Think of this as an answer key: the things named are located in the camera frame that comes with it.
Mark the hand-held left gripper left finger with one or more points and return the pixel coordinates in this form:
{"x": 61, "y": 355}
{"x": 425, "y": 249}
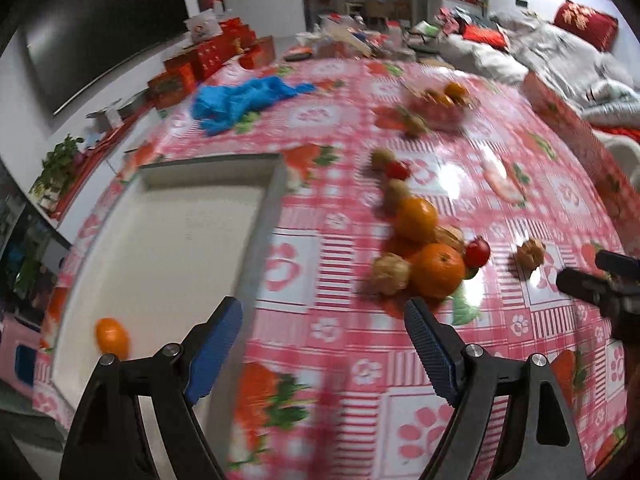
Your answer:
{"x": 215, "y": 355}

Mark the white rectangular tray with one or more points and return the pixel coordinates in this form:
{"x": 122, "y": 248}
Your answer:
{"x": 190, "y": 240}

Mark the red gift box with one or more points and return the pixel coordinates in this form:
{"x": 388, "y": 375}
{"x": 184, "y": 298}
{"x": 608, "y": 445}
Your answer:
{"x": 257, "y": 52}
{"x": 172, "y": 87}
{"x": 212, "y": 55}
{"x": 235, "y": 27}

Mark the green potted plant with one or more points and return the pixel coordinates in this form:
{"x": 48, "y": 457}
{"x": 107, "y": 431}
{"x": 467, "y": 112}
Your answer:
{"x": 57, "y": 165}

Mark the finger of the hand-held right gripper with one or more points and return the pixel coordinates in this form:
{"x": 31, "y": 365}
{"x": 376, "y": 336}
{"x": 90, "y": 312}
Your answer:
{"x": 580, "y": 284}
{"x": 617, "y": 265}

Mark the small red tomato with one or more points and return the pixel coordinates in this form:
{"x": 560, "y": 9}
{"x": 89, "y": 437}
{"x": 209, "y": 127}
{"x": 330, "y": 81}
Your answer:
{"x": 397, "y": 170}

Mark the red cloth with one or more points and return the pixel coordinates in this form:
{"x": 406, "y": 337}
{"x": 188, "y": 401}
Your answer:
{"x": 482, "y": 35}

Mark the white printed bag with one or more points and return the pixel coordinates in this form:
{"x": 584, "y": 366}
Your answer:
{"x": 202, "y": 25}

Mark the black television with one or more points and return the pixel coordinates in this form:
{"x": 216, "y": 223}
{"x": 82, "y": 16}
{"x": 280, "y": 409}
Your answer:
{"x": 100, "y": 25}

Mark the open white carton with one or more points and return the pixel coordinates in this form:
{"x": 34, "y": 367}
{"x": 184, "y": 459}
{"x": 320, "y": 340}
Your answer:
{"x": 107, "y": 112}

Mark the orange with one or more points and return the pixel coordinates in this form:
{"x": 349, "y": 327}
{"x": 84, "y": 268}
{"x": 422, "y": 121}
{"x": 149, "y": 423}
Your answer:
{"x": 112, "y": 337}
{"x": 416, "y": 219}
{"x": 456, "y": 91}
{"x": 436, "y": 270}

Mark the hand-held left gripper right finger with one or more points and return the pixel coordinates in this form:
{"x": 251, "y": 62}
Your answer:
{"x": 432, "y": 355}

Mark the clear glass bowl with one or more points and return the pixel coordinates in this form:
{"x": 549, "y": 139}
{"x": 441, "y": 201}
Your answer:
{"x": 445, "y": 112}

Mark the pink object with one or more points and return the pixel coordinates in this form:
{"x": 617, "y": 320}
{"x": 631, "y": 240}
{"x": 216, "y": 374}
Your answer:
{"x": 15, "y": 355}

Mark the large red tomato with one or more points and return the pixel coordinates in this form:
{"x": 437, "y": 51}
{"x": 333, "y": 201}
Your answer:
{"x": 477, "y": 251}

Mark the strawberry print tablecloth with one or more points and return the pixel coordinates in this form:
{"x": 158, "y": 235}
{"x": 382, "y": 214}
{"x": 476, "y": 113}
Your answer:
{"x": 340, "y": 260}

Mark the red embroidered pillow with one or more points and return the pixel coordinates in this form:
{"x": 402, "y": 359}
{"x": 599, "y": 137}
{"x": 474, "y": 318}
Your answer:
{"x": 585, "y": 22}

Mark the grey blanket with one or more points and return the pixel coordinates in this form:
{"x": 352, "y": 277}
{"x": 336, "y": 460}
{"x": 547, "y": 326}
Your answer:
{"x": 550, "y": 55}

